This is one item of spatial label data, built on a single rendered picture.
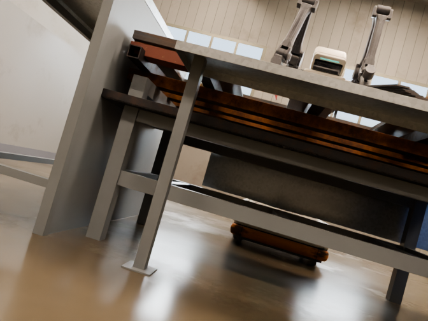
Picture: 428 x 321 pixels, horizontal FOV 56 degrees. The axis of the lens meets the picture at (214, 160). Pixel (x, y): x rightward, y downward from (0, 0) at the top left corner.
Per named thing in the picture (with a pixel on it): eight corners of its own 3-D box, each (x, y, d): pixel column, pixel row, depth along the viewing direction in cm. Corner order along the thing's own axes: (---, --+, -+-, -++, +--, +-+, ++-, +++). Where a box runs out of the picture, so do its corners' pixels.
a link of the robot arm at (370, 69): (373, 73, 239) (358, 70, 240) (380, 59, 229) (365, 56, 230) (370, 88, 233) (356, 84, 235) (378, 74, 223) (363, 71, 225)
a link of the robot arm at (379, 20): (391, 11, 241) (372, 7, 243) (394, 7, 235) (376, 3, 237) (372, 79, 240) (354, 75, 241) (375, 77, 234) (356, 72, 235)
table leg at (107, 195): (99, 241, 158) (148, 78, 160) (85, 236, 158) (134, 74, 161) (105, 239, 163) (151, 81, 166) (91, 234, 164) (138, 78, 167)
